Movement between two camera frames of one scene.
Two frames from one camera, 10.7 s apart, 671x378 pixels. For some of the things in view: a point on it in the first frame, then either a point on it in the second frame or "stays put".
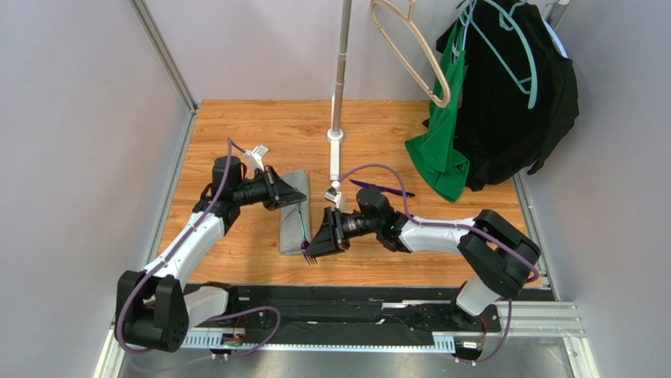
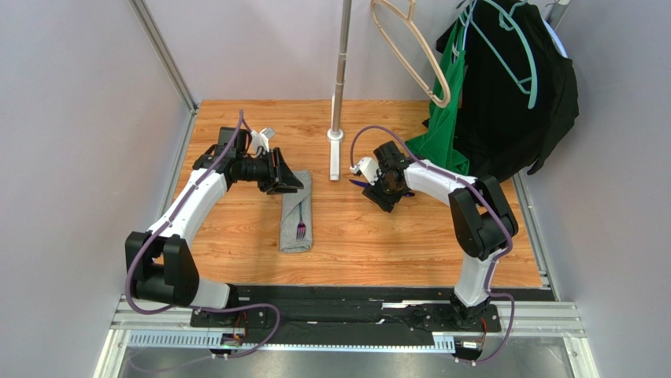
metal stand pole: [342, 65] stays put
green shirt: [435, 160] stays put
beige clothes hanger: [408, 19] stays put
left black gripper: [278, 192] → [280, 179]
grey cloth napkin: [291, 230] stays put
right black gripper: [338, 229] → [382, 194]
